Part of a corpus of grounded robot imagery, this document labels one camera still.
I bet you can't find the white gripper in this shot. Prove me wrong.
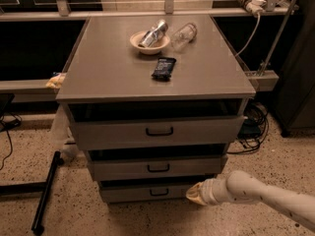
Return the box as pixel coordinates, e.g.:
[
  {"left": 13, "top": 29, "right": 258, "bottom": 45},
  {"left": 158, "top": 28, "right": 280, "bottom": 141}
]
[{"left": 186, "top": 178, "right": 229, "bottom": 206}]

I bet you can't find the grey bottom drawer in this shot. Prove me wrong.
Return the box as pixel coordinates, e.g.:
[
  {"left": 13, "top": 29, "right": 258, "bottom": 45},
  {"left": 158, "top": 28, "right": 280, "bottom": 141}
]
[{"left": 98, "top": 176, "right": 205, "bottom": 203}]

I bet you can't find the grey drawer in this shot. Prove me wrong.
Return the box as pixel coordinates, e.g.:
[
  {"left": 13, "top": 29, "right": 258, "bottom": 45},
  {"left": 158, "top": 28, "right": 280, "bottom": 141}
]
[
  {"left": 70, "top": 116, "right": 244, "bottom": 150},
  {"left": 88, "top": 155, "right": 227, "bottom": 181},
  {"left": 98, "top": 176, "right": 205, "bottom": 203}
]

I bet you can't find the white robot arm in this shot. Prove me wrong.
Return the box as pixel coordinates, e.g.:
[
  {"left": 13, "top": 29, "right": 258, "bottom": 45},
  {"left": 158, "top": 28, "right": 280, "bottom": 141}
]
[{"left": 186, "top": 170, "right": 315, "bottom": 232}]

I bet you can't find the grey top drawer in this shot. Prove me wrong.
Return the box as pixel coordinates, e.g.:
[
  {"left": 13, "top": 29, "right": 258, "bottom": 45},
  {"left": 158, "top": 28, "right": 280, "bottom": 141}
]
[{"left": 70, "top": 116, "right": 244, "bottom": 150}]

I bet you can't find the grey middle drawer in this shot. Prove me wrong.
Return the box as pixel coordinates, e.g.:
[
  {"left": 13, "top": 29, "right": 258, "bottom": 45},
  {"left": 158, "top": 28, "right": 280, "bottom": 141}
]
[{"left": 88, "top": 155, "right": 227, "bottom": 181}]

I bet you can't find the grey drawer cabinet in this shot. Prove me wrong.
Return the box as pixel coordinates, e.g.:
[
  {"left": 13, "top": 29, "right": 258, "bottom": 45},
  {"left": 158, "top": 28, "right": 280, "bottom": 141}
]
[{"left": 55, "top": 15, "right": 257, "bottom": 205}]

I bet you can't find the black snack packet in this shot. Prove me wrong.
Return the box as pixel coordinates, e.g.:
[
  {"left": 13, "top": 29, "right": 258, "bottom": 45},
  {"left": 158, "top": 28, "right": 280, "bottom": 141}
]
[{"left": 152, "top": 57, "right": 176, "bottom": 81}]

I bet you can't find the dark cabinet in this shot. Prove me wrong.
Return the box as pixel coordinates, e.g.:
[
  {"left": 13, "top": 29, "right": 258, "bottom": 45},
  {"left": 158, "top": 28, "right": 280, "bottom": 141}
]
[{"left": 270, "top": 0, "right": 315, "bottom": 137}]

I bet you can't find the white ceramic bowl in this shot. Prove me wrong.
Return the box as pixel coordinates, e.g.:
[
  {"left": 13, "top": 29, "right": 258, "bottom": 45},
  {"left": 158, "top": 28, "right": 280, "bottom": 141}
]
[{"left": 130, "top": 31, "right": 170, "bottom": 55}]

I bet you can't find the black metal stand leg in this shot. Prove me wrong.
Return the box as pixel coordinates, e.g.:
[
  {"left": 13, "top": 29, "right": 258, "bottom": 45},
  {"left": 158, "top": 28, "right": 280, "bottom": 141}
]
[{"left": 0, "top": 151, "right": 64, "bottom": 236}]

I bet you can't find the clear plastic bottle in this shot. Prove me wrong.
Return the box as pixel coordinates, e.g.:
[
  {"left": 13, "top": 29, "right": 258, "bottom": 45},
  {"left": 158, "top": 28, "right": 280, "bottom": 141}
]
[{"left": 171, "top": 23, "right": 198, "bottom": 51}]

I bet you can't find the silver crushed can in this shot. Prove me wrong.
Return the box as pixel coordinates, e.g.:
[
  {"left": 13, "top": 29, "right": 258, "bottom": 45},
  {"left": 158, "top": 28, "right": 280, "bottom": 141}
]
[{"left": 138, "top": 20, "right": 168, "bottom": 48}]

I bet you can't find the white power strip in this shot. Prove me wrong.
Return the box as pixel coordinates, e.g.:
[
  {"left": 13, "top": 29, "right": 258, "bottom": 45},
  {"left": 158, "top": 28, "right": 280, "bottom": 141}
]
[{"left": 237, "top": 0, "right": 266, "bottom": 17}]

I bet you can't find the black cable bundle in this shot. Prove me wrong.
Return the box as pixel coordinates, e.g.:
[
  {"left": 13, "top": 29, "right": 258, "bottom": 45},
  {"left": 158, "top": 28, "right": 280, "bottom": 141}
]
[{"left": 226, "top": 101, "right": 270, "bottom": 155}]

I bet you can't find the white power cable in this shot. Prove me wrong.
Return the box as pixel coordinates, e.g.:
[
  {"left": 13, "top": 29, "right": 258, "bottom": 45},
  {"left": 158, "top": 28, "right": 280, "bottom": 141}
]
[{"left": 233, "top": 12, "right": 262, "bottom": 58}]

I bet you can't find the black cable on floor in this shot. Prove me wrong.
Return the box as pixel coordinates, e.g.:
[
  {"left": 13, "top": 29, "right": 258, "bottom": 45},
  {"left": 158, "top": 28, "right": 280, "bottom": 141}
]
[{"left": 0, "top": 111, "right": 24, "bottom": 171}]

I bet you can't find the metal railing frame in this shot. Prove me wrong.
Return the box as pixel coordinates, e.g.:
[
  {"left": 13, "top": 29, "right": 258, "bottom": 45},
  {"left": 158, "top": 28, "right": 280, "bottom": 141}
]
[{"left": 0, "top": 0, "right": 298, "bottom": 22}]

